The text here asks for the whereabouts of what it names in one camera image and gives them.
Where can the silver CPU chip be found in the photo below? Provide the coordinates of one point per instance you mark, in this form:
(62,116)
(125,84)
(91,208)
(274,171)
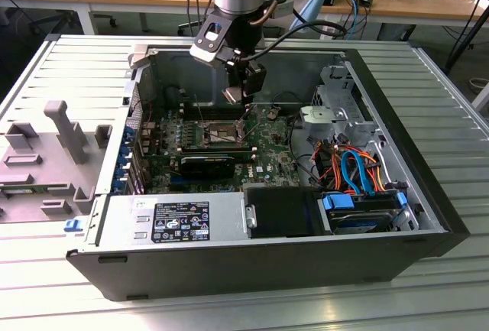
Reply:
(233,95)

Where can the small black adapter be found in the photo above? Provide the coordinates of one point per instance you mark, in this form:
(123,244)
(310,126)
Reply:
(364,1)

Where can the green RAM stick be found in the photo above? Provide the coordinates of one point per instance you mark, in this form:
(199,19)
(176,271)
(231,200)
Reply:
(17,191)

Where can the black and grey PC case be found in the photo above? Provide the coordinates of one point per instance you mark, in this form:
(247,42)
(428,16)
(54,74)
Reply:
(229,270)

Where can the black graphics card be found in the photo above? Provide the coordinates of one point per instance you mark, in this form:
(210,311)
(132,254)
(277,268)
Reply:
(206,168)

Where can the CPU socket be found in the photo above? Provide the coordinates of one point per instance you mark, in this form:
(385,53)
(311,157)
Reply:
(219,134)

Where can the silver power supply unit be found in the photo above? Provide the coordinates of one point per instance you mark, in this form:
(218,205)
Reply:
(118,208)

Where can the green motherboard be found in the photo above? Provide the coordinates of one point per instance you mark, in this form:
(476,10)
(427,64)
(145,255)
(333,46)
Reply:
(267,155)

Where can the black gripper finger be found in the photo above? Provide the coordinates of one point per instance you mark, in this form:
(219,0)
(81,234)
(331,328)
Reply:
(235,73)
(255,78)

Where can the blue card retention clip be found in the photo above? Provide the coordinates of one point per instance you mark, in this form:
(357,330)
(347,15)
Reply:
(128,133)
(124,157)
(120,172)
(118,186)

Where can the small blue plastic clip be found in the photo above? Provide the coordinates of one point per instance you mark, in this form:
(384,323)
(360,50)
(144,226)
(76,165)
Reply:
(72,226)

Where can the silver metal disk cage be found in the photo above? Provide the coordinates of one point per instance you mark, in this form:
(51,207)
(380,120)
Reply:
(324,115)

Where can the black RAM slot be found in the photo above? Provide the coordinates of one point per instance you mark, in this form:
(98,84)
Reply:
(210,113)
(217,147)
(217,150)
(210,106)
(217,153)
(210,110)
(210,117)

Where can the white furniture piece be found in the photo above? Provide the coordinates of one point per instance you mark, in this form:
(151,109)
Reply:
(482,98)

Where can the blue expansion slot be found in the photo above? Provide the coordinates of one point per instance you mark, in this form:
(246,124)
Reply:
(191,180)

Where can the round coin cell battery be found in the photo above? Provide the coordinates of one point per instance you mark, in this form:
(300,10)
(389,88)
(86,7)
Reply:
(272,112)

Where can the blue disk carrier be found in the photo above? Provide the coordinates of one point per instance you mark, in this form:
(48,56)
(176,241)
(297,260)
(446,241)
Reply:
(336,203)

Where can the grey parts rack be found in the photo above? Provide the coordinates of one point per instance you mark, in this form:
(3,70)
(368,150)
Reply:
(46,163)

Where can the hard disk drive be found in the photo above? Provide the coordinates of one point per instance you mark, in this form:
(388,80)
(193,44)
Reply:
(355,226)

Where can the black stand pole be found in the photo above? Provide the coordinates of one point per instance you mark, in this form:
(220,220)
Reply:
(464,40)

